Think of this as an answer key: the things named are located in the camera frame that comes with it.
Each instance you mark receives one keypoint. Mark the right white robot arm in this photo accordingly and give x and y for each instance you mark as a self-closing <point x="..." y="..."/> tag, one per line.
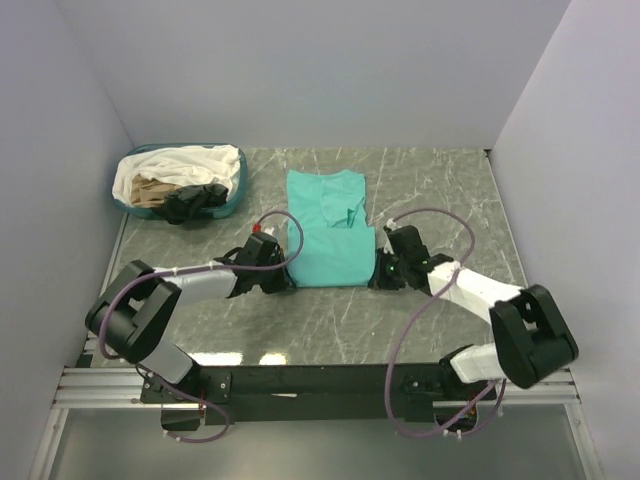
<point x="531" y="339"/>

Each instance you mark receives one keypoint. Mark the black base beam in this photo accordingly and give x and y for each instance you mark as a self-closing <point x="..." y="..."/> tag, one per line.
<point x="219" y="394"/>

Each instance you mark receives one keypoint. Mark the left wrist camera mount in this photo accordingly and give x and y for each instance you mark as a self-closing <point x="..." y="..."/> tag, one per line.
<point x="258" y="228"/>

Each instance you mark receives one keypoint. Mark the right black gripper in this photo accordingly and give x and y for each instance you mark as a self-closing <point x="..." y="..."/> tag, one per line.
<point x="379" y="280"/>

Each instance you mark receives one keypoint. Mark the tan t shirt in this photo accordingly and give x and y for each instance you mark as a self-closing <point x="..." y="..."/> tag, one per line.
<point x="149" y="193"/>

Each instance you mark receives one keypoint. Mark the black t shirt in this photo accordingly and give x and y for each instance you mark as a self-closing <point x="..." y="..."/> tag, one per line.
<point x="185" y="203"/>

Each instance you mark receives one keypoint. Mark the white t shirt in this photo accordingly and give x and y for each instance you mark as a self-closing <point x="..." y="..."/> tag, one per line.
<point x="182" y="166"/>

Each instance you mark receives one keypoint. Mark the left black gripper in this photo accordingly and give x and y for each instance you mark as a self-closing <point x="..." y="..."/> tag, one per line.
<point x="283" y="283"/>

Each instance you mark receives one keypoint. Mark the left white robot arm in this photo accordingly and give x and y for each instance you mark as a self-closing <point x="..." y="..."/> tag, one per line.
<point x="132" y="314"/>

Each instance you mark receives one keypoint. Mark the aluminium frame rail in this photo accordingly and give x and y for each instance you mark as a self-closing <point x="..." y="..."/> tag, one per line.
<point x="83" y="388"/>

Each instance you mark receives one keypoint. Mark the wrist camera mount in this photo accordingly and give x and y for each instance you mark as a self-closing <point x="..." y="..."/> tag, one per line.
<point x="390" y="225"/>
<point x="258" y="228"/>

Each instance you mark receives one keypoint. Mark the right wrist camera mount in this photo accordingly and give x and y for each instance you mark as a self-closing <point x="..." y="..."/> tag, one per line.
<point x="390" y="225"/>

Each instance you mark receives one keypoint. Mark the teal laundry basket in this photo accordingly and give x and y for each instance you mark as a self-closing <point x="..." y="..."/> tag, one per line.
<point x="213" y="213"/>

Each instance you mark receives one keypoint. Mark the teal t shirt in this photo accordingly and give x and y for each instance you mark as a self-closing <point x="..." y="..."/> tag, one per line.
<point x="333" y="244"/>

